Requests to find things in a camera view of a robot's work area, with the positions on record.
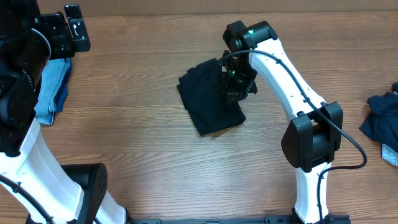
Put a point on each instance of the light denim fabric piece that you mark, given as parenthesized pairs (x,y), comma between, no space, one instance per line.
(389,155)

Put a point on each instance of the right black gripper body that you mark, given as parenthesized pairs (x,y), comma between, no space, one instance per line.
(230,94)

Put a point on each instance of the folded light blue jeans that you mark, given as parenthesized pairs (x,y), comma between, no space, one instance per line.
(53,90)

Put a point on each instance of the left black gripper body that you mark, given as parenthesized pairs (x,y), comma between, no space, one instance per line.
(76,28)

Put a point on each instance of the dark navy garment pile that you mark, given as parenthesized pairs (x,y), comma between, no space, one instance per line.
(381,123)

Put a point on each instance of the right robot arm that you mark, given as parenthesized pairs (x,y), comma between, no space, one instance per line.
(312,136)

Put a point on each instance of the black garment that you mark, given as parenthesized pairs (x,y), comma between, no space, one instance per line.
(201,91)

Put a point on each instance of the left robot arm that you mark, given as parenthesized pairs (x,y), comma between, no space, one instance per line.
(51,192)

